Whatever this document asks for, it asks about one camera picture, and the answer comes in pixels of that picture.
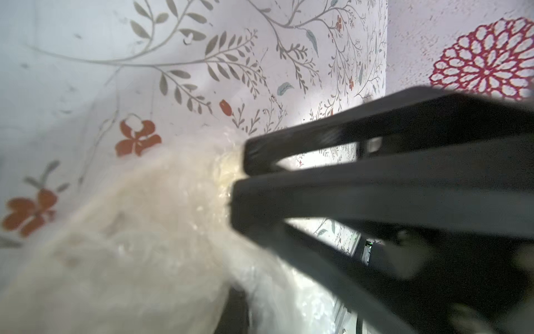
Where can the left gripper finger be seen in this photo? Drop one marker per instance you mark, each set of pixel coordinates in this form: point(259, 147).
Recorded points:
point(235, 316)

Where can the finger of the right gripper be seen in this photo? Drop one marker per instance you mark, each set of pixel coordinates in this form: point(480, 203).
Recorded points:
point(460, 220)
point(426, 116)

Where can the floral table mat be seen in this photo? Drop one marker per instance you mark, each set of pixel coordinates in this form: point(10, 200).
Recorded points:
point(87, 84)

